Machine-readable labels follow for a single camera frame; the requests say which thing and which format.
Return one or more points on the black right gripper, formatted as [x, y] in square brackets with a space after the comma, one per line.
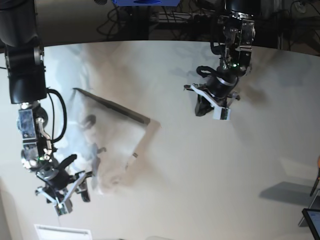
[49, 170]

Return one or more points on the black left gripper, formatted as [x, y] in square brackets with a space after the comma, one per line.
[219, 89]

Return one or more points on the white T-shirt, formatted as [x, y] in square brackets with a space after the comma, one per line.
[104, 135]

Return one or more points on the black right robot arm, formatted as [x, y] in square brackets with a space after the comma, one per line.
[24, 53]

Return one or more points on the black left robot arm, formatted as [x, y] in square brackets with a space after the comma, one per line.
[239, 32]

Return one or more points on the white paper sheet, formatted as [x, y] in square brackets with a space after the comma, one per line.
[47, 232]

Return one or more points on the blue box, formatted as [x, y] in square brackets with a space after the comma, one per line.
[131, 3]

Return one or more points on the tablet screen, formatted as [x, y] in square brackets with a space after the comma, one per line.
[312, 217]

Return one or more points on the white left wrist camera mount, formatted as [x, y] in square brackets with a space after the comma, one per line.
[221, 110]

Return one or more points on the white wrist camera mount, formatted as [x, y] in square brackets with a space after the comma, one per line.
[221, 110]
[61, 197]

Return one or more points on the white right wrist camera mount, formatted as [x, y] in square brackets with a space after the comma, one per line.
[61, 197]

